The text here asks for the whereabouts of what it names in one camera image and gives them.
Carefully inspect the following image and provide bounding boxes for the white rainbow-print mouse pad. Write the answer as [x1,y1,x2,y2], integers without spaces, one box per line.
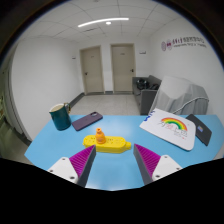
[139,107,197,152]

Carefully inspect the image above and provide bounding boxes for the dark grey sofa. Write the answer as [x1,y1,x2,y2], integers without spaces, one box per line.
[131,74,163,116]

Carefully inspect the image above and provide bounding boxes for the teal mug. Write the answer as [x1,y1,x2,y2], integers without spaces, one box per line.
[48,102,72,131]

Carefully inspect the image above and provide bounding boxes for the grey cloth-covered furniture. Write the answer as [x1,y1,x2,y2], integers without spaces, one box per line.
[148,75,210,116]

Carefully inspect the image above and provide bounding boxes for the yellow power strip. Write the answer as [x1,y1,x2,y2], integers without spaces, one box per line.
[82,134,132,154]

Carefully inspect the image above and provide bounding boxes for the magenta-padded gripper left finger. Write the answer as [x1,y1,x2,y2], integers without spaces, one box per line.
[46,144,97,188]

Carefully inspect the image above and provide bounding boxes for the purple phone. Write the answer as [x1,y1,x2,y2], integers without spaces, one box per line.
[71,111,104,132]

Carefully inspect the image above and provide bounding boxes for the beige door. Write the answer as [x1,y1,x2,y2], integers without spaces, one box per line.
[79,45,105,95]
[110,43,137,94]

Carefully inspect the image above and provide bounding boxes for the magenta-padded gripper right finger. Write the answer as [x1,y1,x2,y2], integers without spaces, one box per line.
[133,143,184,186]

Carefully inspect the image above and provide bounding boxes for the wall sign lettering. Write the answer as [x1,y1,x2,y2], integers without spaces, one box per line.
[160,37,208,52]

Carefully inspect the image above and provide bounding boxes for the long ceiling light strip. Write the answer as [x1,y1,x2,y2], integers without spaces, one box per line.
[77,17,130,29]

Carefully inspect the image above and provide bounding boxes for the black flat pad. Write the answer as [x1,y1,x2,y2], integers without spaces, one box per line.
[185,113,213,147]

